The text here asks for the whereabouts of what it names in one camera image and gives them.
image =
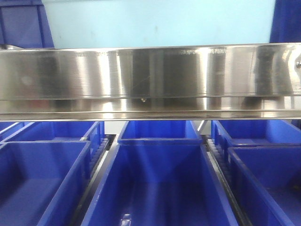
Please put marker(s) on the light blue plastic bin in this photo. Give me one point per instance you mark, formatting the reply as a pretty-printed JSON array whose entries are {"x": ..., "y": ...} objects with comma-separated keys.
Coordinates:
[{"x": 154, "y": 23}]

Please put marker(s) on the dark blue bin rear centre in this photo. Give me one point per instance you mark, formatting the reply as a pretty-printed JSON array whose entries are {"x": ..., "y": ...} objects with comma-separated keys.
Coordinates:
[{"x": 152, "y": 132}]

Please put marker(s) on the dark blue bin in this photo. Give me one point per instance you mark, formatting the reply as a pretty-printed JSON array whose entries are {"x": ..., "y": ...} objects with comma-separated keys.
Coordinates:
[
  {"x": 92, "y": 131},
  {"x": 266, "y": 182},
  {"x": 41, "y": 183},
  {"x": 160, "y": 185},
  {"x": 286, "y": 23},
  {"x": 24, "y": 23},
  {"x": 240, "y": 133},
  {"x": 152, "y": 132}
]

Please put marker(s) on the dark blue bin lower centre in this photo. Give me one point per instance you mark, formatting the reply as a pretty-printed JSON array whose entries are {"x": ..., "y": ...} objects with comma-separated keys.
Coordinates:
[{"x": 160, "y": 185}]

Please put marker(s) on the dark blue bin rear left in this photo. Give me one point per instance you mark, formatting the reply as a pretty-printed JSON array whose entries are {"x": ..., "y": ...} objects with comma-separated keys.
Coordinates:
[{"x": 92, "y": 131}]

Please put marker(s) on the dark blue bin rear right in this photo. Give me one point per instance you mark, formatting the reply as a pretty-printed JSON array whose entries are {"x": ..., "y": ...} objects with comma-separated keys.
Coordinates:
[{"x": 240, "y": 133}]

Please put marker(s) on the white roller track lower right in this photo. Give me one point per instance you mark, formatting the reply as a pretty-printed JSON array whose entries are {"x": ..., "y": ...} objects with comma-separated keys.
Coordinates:
[{"x": 219, "y": 157}]

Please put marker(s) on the dark blue bin lower left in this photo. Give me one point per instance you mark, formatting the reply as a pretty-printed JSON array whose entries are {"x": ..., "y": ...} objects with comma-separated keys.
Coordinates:
[{"x": 41, "y": 183}]

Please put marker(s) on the dark blue bin lower right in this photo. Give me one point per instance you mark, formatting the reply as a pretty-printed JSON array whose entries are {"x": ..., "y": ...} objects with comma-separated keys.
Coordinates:
[{"x": 266, "y": 182}]

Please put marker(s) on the dark blue bin upper left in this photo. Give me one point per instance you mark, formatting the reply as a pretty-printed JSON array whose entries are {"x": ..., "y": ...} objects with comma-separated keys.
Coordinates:
[{"x": 24, "y": 23}]

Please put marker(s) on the dark blue bin upper right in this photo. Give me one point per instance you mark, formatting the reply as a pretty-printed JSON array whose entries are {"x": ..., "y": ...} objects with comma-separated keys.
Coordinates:
[{"x": 286, "y": 23}]

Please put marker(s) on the metal divider rail lower left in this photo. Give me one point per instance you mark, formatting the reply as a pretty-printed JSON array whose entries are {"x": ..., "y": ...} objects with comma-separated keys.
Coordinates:
[{"x": 98, "y": 173}]

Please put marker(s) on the stainless steel shelf front rail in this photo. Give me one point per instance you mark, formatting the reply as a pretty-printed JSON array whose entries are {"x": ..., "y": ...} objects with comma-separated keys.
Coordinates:
[{"x": 252, "y": 81}]

